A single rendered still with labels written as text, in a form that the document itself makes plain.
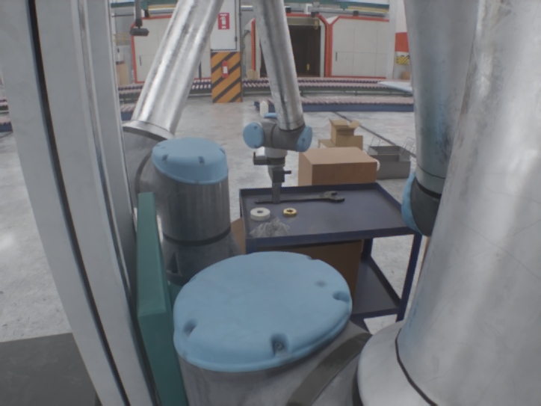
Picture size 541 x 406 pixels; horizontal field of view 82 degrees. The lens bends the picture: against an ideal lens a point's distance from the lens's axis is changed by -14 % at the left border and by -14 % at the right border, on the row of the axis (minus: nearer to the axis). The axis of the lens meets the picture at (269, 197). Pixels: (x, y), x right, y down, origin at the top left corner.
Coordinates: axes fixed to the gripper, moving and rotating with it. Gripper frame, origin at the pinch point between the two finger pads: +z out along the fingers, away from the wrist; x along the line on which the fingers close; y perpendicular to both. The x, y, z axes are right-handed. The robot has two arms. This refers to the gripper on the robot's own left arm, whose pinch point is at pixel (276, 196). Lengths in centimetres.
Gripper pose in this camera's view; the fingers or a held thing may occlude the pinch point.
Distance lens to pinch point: 146.8
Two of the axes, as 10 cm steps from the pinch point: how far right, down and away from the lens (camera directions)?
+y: 9.9, -0.6, 1.4
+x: -1.5, -3.8, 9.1
